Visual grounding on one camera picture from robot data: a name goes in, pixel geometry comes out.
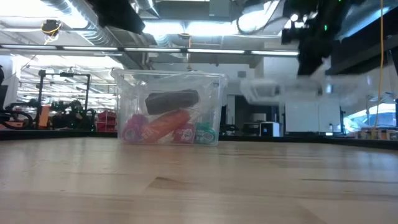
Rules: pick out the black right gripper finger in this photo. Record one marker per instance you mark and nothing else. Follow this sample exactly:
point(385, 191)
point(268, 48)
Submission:
point(309, 62)

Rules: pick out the clear plastic container lid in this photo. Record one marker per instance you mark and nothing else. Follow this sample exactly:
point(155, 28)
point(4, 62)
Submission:
point(280, 90)

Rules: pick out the clear plastic storage container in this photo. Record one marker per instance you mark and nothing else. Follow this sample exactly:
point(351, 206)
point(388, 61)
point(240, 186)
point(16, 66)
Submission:
point(124, 93)

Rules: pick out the brown elastic bandage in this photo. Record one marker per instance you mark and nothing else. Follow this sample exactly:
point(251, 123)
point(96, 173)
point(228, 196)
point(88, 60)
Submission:
point(171, 101)

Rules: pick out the black background robot arm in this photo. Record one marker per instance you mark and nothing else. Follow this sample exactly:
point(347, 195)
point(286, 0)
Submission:
point(73, 116)

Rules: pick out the pink bandage roll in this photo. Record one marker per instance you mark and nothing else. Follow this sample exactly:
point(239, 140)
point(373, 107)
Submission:
point(134, 127)

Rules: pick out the orange bandage roll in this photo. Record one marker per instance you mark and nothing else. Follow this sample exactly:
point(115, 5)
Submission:
point(166, 124)

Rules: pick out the teal bandage roll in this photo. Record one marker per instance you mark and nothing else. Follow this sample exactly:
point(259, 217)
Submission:
point(205, 133)

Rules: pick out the long ceiling light bar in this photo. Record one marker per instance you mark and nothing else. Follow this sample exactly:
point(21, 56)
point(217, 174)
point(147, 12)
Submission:
point(90, 48)

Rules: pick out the white board on stand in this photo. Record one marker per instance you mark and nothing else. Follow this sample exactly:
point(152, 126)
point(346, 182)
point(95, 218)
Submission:
point(314, 118)

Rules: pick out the black ceiling-mounted device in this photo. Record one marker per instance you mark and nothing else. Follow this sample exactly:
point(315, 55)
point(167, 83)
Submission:
point(50, 27)

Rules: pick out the red storage bin rack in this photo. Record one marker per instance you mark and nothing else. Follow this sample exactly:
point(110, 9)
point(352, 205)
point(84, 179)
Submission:
point(107, 121)

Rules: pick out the black monitor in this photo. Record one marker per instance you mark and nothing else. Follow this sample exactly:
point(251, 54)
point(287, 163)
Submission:
point(3, 96)

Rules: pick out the black background gantry frame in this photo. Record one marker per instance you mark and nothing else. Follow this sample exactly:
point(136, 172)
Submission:
point(40, 90)

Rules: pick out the black metal rail frame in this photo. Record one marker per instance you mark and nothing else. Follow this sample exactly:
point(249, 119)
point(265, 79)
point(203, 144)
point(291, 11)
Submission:
point(62, 134)

